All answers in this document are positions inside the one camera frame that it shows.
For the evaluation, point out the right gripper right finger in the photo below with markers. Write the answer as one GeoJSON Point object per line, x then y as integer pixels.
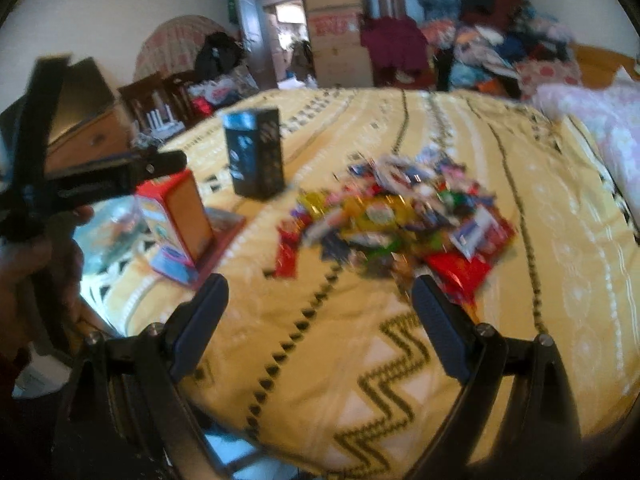
{"type": "Point", "coordinates": [451, 331]}

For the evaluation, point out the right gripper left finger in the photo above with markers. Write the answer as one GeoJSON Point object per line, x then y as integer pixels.
{"type": "Point", "coordinates": [190, 327]}

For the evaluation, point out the person's left hand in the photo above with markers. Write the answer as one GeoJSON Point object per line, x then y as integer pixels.
{"type": "Point", "coordinates": [41, 268]}

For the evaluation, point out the red shiny snack bag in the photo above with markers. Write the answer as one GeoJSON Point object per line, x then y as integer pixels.
{"type": "Point", "coordinates": [458, 277]}

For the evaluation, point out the clear glass bowl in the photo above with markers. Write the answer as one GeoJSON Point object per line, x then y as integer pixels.
{"type": "Point", "coordinates": [115, 225]}

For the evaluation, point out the wooden chest of drawers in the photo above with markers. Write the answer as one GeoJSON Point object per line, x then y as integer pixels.
{"type": "Point", "coordinates": [106, 135]}

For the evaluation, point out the red and orange snack box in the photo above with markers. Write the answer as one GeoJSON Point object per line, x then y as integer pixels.
{"type": "Point", "coordinates": [175, 214]}

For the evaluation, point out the black flat television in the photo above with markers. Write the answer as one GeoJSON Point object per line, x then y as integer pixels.
{"type": "Point", "coordinates": [85, 96]}

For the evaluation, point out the yellow patterned bed cover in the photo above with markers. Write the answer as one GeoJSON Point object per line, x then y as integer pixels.
{"type": "Point", "coordinates": [320, 356]}

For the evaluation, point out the black and blue box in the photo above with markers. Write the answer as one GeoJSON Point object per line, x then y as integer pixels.
{"type": "Point", "coordinates": [254, 148]}

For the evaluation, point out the striped round folded table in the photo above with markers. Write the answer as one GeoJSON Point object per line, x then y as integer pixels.
{"type": "Point", "coordinates": [173, 46]}

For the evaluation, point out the pink floral quilt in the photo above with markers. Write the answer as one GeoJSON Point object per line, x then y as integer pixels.
{"type": "Point", "coordinates": [612, 117]}

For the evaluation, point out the pile of clothes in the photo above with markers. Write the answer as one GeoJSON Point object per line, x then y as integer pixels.
{"type": "Point", "coordinates": [499, 47]}

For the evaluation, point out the stacked cardboard boxes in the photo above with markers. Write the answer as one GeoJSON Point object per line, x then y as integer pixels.
{"type": "Point", "coordinates": [335, 28]}

